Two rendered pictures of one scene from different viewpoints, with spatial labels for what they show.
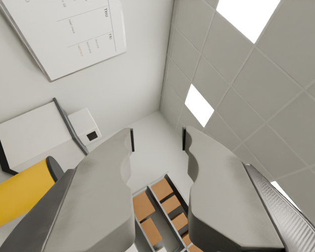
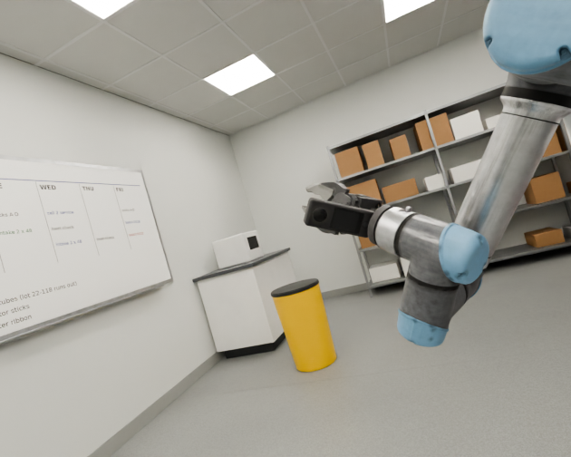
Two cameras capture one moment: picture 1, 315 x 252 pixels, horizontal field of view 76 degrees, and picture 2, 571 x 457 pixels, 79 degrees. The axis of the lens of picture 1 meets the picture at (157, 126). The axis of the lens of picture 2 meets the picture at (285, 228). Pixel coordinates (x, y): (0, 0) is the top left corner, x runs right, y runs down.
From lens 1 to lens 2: 60 cm
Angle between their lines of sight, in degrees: 16
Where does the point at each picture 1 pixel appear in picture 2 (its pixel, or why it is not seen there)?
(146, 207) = (367, 190)
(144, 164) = (308, 178)
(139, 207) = not seen: hidden behind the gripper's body
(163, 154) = (300, 146)
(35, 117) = (216, 306)
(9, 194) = (304, 338)
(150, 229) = (397, 191)
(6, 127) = (222, 340)
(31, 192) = (307, 316)
